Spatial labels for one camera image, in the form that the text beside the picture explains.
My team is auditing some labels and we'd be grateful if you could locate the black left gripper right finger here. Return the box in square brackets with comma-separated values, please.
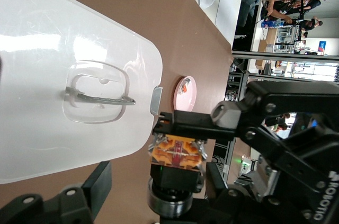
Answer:
[206, 162, 308, 224]

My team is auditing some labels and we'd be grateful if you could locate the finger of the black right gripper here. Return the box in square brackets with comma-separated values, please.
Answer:
[158, 215, 210, 224]
[152, 80, 339, 191]

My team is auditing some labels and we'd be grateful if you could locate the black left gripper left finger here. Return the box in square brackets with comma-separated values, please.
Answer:
[0, 160, 113, 224]

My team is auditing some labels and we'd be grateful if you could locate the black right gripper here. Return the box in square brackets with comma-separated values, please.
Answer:
[256, 118, 339, 224]

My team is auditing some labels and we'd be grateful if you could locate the grey box latch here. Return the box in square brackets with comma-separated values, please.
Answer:
[149, 86, 163, 115]

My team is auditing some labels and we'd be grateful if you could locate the white lidded storage box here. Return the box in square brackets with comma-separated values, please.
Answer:
[0, 0, 164, 185]

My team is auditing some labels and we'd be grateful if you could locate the pink round plate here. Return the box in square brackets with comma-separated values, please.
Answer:
[173, 75, 198, 112]

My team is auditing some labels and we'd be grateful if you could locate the person in black shirt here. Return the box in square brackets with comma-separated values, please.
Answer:
[261, 0, 308, 22]

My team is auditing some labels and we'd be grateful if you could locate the white orange green-button switch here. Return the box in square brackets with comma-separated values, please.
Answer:
[177, 79, 190, 95]

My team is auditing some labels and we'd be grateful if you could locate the grey box lid handle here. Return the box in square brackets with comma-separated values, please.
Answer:
[65, 87, 136, 106]

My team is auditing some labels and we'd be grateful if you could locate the aluminium frame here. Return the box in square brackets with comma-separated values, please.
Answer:
[227, 50, 339, 156]

